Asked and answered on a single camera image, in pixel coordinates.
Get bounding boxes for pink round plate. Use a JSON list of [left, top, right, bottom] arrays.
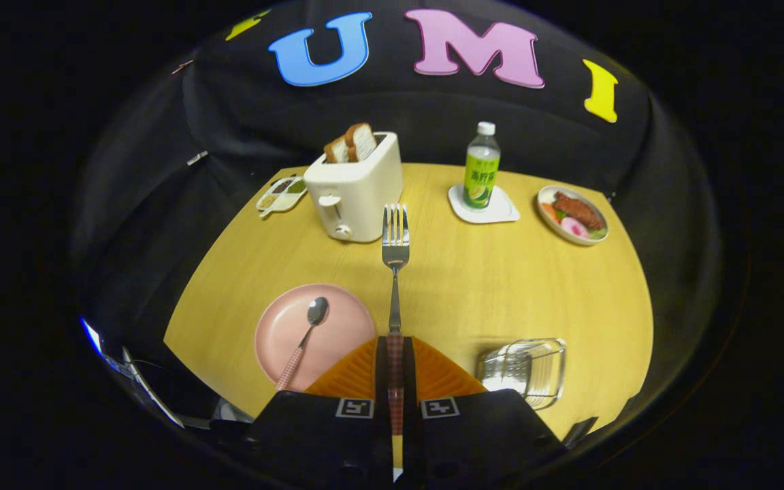
[[255, 283, 377, 393]]

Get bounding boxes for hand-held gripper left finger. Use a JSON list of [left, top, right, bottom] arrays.
[[249, 335, 394, 485]]

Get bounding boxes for white square coaster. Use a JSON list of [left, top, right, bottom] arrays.
[[448, 184, 521, 225]]

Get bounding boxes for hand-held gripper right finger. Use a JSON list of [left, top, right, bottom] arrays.
[[402, 335, 566, 485]]

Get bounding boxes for metal wire rack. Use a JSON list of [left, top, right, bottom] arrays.
[[477, 338, 568, 410]]

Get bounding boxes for silver device with lit screen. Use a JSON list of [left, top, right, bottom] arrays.
[[81, 316, 189, 429]]

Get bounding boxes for green label drink bottle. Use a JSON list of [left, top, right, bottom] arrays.
[[463, 121, 502, 210]]

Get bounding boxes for white divided condiment tray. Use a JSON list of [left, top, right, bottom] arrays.
[[256, 176, 308, 218]]

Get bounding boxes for fork with checkered handle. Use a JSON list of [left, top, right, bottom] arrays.
[[381, 203, 411, 436]]

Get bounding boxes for brown meat slice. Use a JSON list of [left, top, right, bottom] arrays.
[[553, 191, 604, 231]]

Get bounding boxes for spoon with checkered handle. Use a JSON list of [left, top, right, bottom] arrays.
[[276, 297, 330, 391]]

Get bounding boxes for round plate of food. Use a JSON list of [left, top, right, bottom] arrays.
[[537, 185, 610, 246]]

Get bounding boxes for cream white toaster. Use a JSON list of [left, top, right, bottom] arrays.
[[304, 131, 404, 244]]

